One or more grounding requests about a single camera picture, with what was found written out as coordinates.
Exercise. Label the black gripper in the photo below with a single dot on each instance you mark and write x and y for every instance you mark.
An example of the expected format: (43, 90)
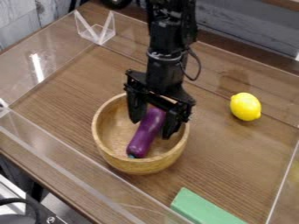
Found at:
(159, 87)

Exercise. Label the purple toy eggplant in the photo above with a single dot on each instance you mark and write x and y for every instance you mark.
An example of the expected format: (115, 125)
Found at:
(145, 133)

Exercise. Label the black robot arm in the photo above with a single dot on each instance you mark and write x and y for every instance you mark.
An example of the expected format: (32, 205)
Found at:
(172, 28)

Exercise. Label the brown wooden bowl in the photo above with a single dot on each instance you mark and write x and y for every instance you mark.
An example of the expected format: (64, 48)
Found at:
(112, 132)

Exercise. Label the yellow toy lemon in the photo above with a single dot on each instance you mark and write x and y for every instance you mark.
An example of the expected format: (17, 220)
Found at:
(246, 107)

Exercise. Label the green block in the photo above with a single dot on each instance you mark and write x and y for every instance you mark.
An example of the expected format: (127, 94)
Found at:
(199, 210)

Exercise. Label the clear acrylic enclosure wall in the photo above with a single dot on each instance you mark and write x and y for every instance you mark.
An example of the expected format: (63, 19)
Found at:
(57, 77)

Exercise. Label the clear acrylic corner bracket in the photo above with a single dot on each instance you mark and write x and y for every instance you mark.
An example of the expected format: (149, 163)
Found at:
(99, 34)

